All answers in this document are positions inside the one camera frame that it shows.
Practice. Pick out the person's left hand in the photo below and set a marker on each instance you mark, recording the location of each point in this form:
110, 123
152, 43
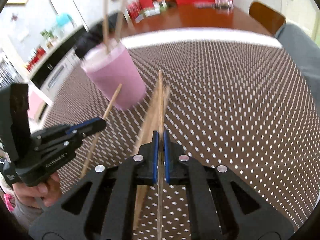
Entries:
49, 192

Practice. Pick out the red cola can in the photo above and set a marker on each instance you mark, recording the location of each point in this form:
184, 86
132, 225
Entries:
134, 9

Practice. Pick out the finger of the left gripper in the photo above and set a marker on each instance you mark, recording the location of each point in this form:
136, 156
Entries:
88, 127

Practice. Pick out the light blue humidifier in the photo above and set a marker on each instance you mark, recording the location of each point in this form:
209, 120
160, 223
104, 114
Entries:
65, 22

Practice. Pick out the brown wooden chair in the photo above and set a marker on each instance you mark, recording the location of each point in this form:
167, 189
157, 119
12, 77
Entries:
269, 18

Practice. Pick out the pink cylindrical cup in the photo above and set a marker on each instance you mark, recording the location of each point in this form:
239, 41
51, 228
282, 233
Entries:
109, 70

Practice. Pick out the white black sideboard cabinet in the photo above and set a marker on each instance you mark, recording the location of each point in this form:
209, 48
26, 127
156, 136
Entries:
50, 71

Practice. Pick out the grey cushioned chair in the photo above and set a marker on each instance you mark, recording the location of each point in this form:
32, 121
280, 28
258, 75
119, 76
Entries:
305, 54

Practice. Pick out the brown polka dot placemat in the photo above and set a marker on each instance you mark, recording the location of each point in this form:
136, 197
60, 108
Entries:
245, 106

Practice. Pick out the clear packaged items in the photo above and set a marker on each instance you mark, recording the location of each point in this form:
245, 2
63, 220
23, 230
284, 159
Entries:
224, 4

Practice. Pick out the red tin box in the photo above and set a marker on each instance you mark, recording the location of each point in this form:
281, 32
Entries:
38, 54

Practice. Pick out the pink blanket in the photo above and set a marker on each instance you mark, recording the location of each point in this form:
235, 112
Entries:
37, 106

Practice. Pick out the small green potted plant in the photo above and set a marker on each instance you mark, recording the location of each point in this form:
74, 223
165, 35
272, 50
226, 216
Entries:
49, 37

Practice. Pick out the green tray with items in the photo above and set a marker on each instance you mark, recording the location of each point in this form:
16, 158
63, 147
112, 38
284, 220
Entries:
158, 7

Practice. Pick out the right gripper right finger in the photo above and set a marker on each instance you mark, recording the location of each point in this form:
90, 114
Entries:
220, 204

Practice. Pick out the black jacket on chair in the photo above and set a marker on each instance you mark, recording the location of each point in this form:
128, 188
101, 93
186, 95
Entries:
94, 36

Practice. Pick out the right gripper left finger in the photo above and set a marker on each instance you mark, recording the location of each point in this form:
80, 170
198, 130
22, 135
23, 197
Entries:
102, 204

